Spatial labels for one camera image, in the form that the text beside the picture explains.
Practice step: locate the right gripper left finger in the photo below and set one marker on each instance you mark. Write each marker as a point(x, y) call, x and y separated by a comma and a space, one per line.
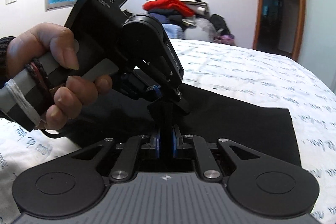
point(155, 143)

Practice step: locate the wall light switch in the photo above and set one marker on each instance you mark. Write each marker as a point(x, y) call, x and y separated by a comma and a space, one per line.
point(7, 2)

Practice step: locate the black pants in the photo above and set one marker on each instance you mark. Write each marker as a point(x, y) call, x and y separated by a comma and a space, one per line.
point(210, 115)

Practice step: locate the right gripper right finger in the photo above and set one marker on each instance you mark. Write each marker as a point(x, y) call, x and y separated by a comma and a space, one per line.
point(176, 139)

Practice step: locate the pile of clothes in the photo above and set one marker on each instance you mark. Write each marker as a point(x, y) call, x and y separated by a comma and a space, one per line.
point(194, 17)

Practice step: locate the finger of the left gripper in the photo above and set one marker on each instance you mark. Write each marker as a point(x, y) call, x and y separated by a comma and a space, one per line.
point(153, 93)

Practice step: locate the white script-print bed sheet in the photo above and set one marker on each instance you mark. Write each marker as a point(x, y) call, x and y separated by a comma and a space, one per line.
point(251, 76)

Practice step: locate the dark sleeved left forearm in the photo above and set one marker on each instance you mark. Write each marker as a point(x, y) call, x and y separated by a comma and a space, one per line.
point(4, 43)

